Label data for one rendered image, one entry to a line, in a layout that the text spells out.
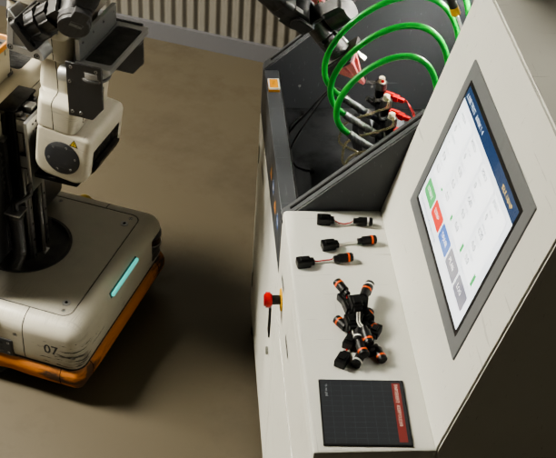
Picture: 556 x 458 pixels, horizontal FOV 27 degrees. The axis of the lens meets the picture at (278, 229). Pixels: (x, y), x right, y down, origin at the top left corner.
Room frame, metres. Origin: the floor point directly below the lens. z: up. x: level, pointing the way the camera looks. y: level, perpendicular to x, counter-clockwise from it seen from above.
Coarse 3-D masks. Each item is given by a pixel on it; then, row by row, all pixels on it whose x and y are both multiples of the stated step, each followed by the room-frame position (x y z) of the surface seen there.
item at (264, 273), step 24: (264, 168) 2.49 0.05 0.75; (264, 192) 2.46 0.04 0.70; (264, 216) 2.42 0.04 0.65; (264, 240) 2.38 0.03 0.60; (264, 264) 2.34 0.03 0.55; (264, 288) 2.30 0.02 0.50; (264, 312) 2.26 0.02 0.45; (264, 336) 2.22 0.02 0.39; (264, 360) 2.19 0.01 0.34; (264, 384) 2.15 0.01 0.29; (264, 408) 2.11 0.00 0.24; (264, 432) 2.07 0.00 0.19
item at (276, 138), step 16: (272, 96) 2.54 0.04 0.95; (272, 112) 2.47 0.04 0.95; (272, 128) 2.39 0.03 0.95; (272, 144) 2.34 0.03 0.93; (288, 144) 2.33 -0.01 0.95; (272, 160) 2.32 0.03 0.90; (288, 160) 2.26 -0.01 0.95; (272, 176) 2.29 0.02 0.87; (288, 176) 2.19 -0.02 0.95; (272, 192) 2.27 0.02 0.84; (288, 192) 2.13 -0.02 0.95; (272, 208) 2.25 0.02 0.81
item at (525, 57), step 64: (512, 0) 1.97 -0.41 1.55; (448, 64) 2.04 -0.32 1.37; (512, 64) 1.77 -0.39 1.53; (512, 128) 1.66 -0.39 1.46; (512, 256) 1.45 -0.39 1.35; (512, 320) 1.36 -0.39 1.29; (448, 384) 1.43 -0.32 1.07; (512, 384) 1.36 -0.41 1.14; (448, 448) 1.35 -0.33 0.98; (512, 448) 1.37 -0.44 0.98
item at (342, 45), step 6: (330, 36) 2.39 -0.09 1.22; (330, 42) 2.39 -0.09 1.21; (342, 42) 2.40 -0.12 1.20; (348, 42) 2.44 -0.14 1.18; (354, 42) 2.41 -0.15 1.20; (324, 48) 2.39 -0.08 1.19; (336, 48) 2.38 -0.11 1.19; (342, 48) 2.39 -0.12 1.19; (348, 48) 2.39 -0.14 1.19; (336, 54) 2.38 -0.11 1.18; (342, 54) 2.38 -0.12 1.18; (330, 60) 2.40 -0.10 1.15; (336, 60) 2.38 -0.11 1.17
